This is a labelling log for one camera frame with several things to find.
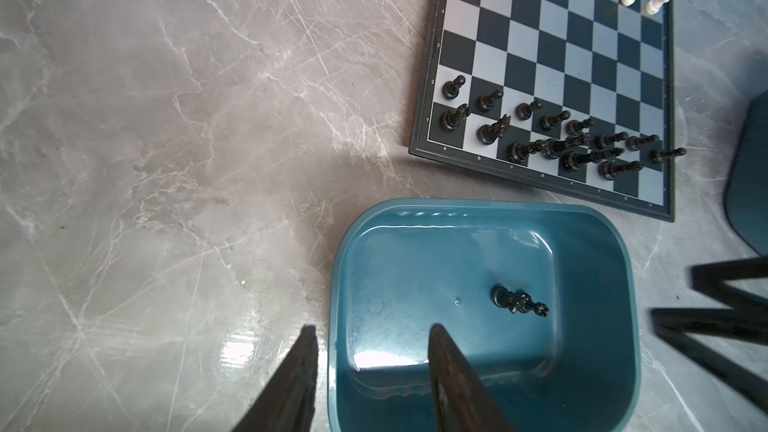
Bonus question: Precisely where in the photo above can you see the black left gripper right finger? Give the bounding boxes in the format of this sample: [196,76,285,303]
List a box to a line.
[428,324,516,431]

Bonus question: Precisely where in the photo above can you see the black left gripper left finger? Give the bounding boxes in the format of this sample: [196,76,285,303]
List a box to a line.
[233,325,318,431]

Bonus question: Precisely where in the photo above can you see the black chess knight piece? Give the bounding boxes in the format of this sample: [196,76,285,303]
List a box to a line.
[477,115,511,145]
[491,284,534,314]

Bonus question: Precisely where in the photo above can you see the teal tray with white pieces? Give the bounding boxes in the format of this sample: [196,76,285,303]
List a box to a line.
[724,91,767,256]

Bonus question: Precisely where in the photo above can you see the black chess rook piece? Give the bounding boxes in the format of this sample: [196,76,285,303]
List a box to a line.
[519,294,550,317]
[440,103,471,132]

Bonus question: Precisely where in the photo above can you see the black chess bishop piece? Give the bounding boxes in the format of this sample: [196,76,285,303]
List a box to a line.
[507,140,546,164]
[598,161,644,181]

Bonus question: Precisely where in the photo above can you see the black chess queen piece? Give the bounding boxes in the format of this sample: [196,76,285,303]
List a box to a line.
[542,133,589,160]

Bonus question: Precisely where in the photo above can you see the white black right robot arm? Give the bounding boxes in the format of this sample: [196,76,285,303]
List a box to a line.
[649,256,767,411]

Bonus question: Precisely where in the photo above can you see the teal tray with black pieces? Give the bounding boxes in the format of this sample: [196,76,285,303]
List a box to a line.
[327,198,641,431]

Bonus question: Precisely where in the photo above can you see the black white chessboard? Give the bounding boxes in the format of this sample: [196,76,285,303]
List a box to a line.
[409,0,675,221]

